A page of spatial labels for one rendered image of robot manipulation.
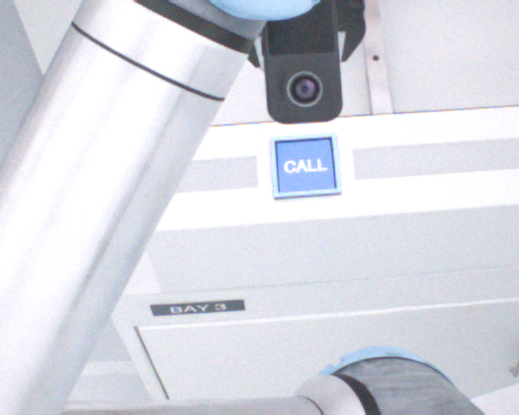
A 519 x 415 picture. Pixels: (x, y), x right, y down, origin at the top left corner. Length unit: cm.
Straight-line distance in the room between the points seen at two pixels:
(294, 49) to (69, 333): 28
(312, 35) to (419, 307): 54
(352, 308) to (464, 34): 31
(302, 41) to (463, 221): 35
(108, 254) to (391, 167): 55
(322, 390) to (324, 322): 39
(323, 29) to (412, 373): 28
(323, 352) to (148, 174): 84
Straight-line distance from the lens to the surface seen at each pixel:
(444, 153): 104
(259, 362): 135
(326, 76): 74
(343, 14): 80
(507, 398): 111
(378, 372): 90
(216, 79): 51
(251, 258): 107
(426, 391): 88
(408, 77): 124
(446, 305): 123
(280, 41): 74
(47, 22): 186
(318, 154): 103
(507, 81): 125
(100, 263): 52
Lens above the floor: 188
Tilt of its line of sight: 65 degrees down
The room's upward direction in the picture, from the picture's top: 7 degrees counter-clockwise
